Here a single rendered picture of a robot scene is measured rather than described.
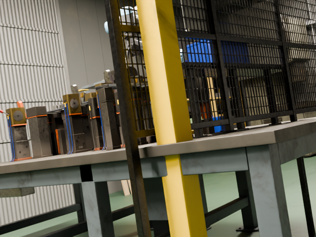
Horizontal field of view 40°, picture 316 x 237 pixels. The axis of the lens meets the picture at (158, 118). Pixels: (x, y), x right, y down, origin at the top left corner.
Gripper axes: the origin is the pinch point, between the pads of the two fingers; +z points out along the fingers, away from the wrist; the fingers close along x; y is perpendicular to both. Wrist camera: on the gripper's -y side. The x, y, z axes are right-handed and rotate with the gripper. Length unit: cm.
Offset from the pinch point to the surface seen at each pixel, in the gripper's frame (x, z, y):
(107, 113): 40.3, 24.2, -17.0
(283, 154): 36, 49, -99
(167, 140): 53, 40, -64
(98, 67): -243, -72, 323
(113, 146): 40, 40, -18
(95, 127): 19.5, 28.5, 19.6
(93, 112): 20.4, 20.0, 18.1
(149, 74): 53, 14, -60
